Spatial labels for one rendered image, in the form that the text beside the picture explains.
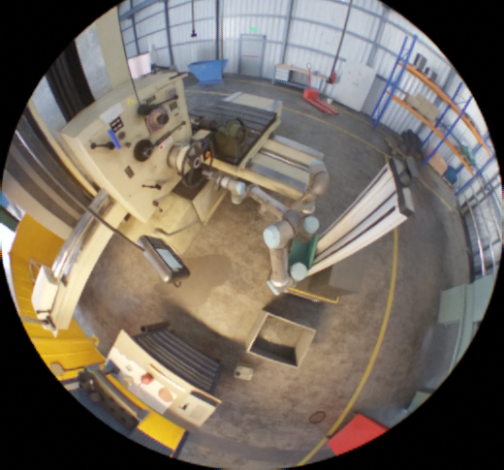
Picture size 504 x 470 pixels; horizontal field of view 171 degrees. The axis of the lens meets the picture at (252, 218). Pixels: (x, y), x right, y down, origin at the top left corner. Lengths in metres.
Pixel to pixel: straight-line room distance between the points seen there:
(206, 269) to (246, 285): 0.54
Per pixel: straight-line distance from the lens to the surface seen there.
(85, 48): 1.67
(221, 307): 2.14
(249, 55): 8.85
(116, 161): 1.06
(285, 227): 0.90
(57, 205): 1.73
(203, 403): 1.39
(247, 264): 2.18
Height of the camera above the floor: 2.12
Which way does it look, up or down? 62 degrees down
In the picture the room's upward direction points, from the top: 7 degrees clockwise
